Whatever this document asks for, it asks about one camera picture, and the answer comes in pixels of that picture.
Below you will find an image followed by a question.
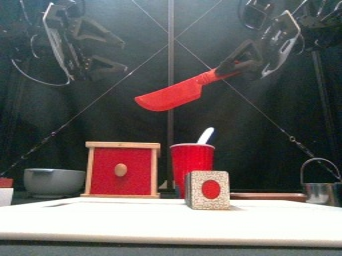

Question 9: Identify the small metal bucket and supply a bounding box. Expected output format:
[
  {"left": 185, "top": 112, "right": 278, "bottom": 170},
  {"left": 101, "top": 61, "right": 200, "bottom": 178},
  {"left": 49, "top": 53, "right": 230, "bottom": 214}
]
[{"left": 299, "top": 157, "right": 342, "bottom": 208}]

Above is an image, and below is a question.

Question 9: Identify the white utensil handle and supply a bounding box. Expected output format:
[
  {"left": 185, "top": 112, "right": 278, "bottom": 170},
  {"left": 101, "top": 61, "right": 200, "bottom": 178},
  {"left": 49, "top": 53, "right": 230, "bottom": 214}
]
[{"left": 196, "top": 126, "right": 219, "bottom": 146}]

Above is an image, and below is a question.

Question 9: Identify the red plastic cup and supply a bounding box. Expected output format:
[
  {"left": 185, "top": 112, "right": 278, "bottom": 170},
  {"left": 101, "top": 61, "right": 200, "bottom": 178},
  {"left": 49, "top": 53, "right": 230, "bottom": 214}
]
[{"left": 168, "top": 143, "right": 216, "bottom": 200}]

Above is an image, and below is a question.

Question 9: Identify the red and white container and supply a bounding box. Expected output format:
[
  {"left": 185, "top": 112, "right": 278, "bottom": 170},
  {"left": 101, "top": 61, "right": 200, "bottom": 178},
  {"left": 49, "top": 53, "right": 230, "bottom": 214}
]
[{"left": 0, "top": 177, "right": 14, "bottom": 208}]

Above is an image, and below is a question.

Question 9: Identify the black cable loop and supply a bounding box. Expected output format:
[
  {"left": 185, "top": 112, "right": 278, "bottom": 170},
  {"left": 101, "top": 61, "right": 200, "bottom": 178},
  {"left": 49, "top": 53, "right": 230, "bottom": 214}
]
[{"left": 9, "top": 33, "right": 75, "bottom": 88}]

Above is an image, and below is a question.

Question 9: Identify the red wooden drawer box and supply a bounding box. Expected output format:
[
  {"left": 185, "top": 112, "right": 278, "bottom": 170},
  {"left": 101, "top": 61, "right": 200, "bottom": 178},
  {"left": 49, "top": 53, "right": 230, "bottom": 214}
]
[{"left": 80, "top": 140, "right": 161, "bottom": 199}]

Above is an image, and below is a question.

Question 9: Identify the red toy knife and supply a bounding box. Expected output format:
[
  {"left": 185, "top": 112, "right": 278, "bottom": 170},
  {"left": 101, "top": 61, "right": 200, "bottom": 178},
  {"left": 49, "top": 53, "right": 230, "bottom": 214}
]
[{"left": 133, "top": 60, "right": 251, "bottom": 113}]

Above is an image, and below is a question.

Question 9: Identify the toy sushi roll block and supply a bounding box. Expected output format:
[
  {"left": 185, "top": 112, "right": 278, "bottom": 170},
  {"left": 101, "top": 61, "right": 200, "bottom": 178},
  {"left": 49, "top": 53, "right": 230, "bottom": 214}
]
[{"left": 184, "top": 170, "right": 232, "bottom": 211}]

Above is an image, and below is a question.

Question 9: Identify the brown wooden tray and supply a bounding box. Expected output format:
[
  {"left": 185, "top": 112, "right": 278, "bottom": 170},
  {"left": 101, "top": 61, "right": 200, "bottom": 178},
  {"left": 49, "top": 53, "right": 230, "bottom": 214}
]
[{"left": 228, "top": 192, "right": 308, "bottom": 203}]

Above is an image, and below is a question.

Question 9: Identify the white cutting board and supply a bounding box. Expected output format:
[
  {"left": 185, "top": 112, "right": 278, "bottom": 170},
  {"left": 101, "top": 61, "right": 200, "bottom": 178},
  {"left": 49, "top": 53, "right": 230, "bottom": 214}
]
[{"left": 0, "top": 196, "right": 342, "bottom": 249}]

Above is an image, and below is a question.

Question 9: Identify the vertical metal frame pole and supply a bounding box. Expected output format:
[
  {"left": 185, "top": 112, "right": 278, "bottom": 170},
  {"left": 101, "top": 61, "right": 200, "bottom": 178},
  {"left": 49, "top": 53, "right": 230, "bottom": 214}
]
[{"left": 157, "top": 0, "right": 176, "bottom": 192}]

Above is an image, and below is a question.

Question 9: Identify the grey bowl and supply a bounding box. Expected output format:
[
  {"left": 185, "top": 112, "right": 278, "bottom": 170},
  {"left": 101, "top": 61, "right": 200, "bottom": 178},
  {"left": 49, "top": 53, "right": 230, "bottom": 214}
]
[{"left": 22, "top": 167, "right": 87, "bottom": 199}]

